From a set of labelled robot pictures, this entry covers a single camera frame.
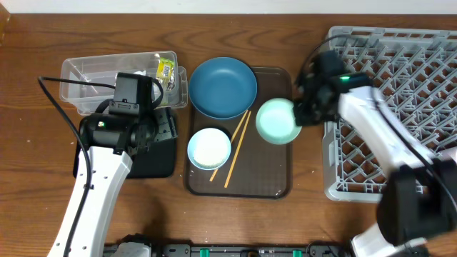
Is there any blue plate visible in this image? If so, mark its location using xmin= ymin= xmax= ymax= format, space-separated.
xmin=189 ymin=57 xmax=258 ymax=120

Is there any wooden chopstick left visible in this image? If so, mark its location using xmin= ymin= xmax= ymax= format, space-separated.
xmin=209 ymin=111 xmax=248 ymax=182

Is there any yellow green wrapper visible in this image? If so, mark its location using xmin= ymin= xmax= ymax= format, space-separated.
xmin=156 ymin=57 xmax=175 ymax=91

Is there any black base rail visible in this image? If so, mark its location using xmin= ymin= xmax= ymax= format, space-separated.
xmin=103 ymin=234 xmax=353 ymax=257

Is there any white tissue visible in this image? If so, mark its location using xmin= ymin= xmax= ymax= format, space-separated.
xmin=134 ymin=71 xmax=146 ymax=76

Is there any mint green bowl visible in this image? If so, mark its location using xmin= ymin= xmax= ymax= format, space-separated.
xmin=256 ymin=98 xmax=302 ymax=145

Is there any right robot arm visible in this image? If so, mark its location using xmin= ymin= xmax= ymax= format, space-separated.
xmin=293 ymin=47 xmax=456 ymax=257

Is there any light blue bowl with rice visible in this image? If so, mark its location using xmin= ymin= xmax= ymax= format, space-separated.
xmin=187 ymin=128 xmax=231 ymax=171

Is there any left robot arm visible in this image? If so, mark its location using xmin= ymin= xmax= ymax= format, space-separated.
xmin=42 ymin=73 xmax=178 ymax=256

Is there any pink white cup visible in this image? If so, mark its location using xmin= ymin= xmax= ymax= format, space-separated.
xmin=438 ymin=147 xmax=457 ymax=162

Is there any grey dishwasher rack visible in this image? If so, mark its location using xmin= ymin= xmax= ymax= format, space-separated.
xmin=320 ymin=26 xmax=456 ymax=203

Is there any brown serving tray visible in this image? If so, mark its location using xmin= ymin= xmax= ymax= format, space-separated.
xmin=184 ymin=67 xmax=292 ymax=199

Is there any black tray bin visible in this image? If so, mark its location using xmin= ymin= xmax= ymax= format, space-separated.
xmin=72 ymin=114 xmax=178 ymax=179

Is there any wooden chopstick right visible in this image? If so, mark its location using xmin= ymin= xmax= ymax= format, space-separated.
xmin=224 ymin=111 xmax=251 ymax=188

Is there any wooden chopstick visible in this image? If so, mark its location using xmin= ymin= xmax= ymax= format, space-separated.
xmin=224 ymin=111 xmax=251 ymax=188
xmin=209 ymin=111 xmax=248 ymax=182

